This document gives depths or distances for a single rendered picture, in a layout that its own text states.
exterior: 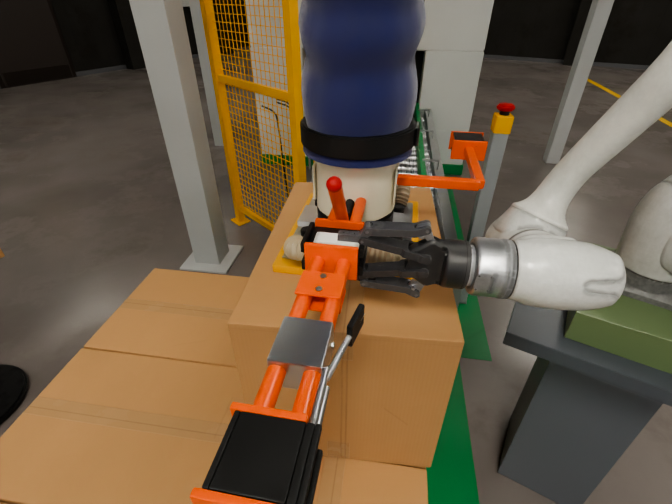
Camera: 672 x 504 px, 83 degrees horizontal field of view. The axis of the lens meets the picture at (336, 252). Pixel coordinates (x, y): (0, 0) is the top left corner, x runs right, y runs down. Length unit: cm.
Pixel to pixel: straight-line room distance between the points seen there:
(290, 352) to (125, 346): 94
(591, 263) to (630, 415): 74
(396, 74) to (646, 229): 65
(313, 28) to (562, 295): 54
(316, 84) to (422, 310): 43
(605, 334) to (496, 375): 95
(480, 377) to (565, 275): 133
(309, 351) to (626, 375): 76
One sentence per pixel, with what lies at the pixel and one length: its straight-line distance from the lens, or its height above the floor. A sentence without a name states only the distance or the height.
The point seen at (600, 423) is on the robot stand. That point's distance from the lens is 135.
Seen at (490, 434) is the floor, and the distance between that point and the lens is 174.
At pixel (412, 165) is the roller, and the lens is 241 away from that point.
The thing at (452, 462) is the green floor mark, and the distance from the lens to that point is 164.
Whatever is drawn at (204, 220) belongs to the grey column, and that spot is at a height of 33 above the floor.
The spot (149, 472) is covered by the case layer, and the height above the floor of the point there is 54.
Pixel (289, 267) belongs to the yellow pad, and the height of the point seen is 96.
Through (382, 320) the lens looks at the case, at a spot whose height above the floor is 95.
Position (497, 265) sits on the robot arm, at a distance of 58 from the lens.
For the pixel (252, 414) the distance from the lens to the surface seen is 38.
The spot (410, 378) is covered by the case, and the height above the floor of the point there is 84.
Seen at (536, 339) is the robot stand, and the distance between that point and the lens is 102.
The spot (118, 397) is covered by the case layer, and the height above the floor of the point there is 54.
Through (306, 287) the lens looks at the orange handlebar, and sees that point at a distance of 51.
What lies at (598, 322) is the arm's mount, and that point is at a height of 82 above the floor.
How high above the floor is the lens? 141
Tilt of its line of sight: 34 degrees down
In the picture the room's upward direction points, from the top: straight up
